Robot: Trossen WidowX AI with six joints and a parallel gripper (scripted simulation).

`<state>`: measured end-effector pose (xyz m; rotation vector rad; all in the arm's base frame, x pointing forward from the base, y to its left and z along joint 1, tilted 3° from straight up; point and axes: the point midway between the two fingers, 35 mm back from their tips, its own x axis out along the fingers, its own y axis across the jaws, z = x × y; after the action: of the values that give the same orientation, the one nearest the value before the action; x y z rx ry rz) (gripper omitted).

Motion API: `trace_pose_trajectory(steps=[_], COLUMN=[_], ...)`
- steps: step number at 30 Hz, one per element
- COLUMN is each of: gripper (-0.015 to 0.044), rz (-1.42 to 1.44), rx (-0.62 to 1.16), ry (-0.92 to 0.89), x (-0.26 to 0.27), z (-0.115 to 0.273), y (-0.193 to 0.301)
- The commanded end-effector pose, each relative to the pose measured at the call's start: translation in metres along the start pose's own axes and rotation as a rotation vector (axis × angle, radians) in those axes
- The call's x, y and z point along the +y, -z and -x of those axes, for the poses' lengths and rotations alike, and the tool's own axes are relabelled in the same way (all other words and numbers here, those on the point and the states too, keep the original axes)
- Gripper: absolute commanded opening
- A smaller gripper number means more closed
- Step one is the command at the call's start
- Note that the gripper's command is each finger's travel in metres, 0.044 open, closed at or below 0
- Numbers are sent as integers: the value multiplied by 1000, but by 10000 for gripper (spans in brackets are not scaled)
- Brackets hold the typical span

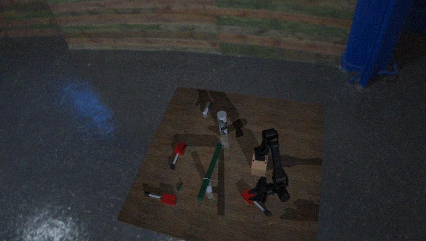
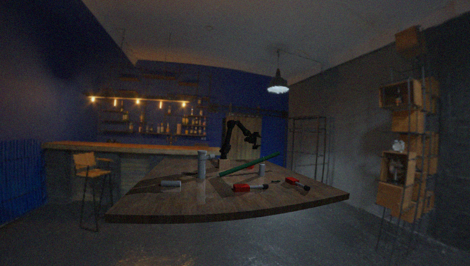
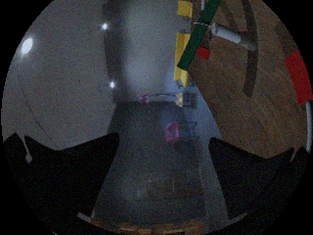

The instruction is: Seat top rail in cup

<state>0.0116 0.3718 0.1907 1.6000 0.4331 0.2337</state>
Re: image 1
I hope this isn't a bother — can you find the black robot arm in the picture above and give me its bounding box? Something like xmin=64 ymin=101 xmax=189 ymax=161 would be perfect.
xmin=254 ymin=129 xmax=290 ymax=202

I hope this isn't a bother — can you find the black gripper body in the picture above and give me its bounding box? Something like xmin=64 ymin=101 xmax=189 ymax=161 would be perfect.
xmin=259 ymin=180 xmax=276 ymax=203

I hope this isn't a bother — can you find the grey metal cup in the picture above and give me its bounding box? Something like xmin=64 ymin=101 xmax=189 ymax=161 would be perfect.
xmin=218 ymin=117 xmax=227 ymax=131

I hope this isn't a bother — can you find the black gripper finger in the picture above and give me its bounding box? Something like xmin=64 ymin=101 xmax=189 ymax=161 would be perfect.
xmin=247 ymin=183 xmax=261 ymax=194
xmin=249 ymin=193 xmax=262 ymax=202

